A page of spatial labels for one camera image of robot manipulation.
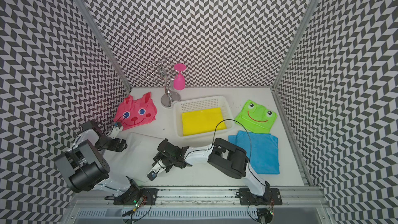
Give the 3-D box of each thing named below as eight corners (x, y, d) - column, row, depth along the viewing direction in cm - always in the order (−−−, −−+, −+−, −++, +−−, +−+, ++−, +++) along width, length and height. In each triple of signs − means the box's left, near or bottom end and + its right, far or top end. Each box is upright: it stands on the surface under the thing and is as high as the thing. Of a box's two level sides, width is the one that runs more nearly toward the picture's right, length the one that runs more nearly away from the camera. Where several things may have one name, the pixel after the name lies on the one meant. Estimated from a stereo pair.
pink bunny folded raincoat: (115, 131, 98) (112, 128, 95) (119, 100, 115) (117, 97, 112) (157, 122, 103) (156, 119, 100) (156, 94, 119) (154, 91, 116)
